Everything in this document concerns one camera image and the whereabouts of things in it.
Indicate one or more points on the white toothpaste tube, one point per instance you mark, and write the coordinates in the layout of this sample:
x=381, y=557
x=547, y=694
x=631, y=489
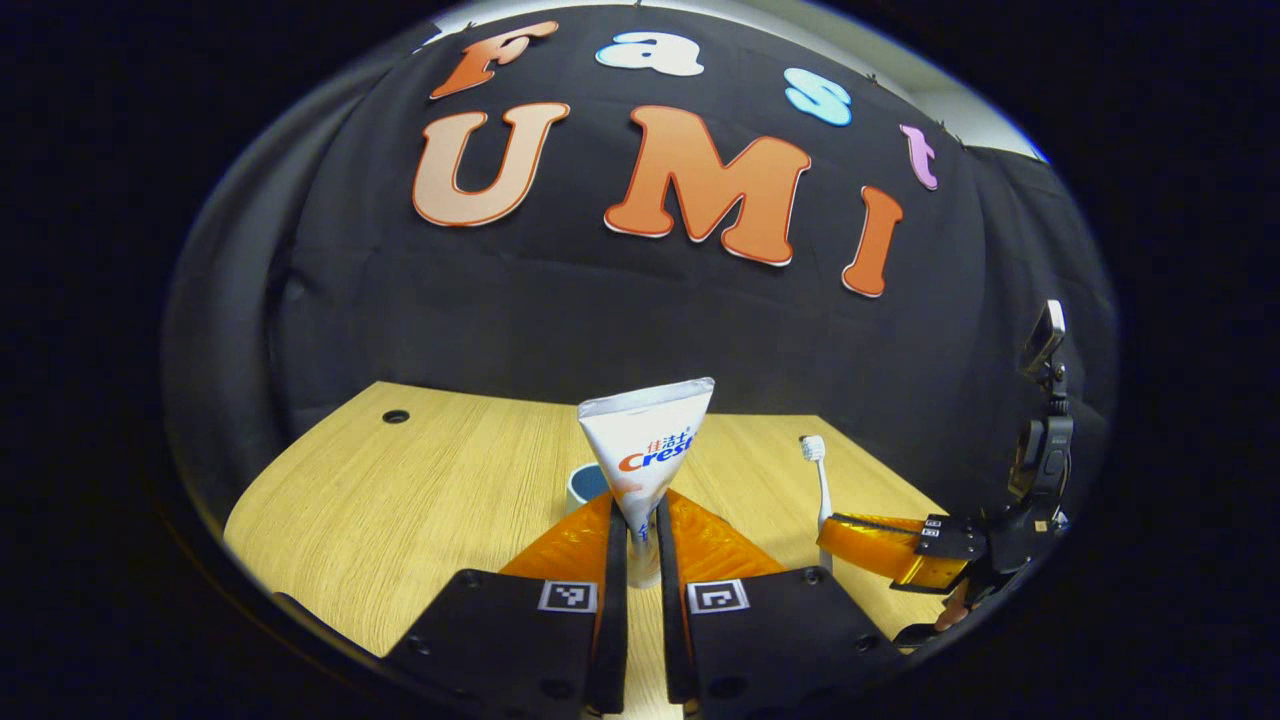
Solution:
x=645, y=440

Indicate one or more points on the pale green cup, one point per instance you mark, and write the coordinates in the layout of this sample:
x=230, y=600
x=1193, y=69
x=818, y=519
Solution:
x=585, y=485

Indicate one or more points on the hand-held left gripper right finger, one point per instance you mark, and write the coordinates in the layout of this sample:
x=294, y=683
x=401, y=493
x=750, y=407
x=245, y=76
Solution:
x=675, y=640

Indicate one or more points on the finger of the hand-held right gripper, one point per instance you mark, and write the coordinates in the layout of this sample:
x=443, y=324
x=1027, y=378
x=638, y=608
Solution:
x=870, y=545
x=937, y=520

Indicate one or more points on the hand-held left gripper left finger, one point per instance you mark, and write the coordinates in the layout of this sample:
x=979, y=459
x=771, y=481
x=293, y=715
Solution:
x=612, y=620

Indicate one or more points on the white toothbrush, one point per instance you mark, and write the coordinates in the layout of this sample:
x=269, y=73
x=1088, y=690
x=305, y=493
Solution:
x=822, y=490

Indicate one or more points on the wooden desktop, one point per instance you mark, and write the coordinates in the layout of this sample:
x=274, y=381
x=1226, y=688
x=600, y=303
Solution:
x=400, y=500

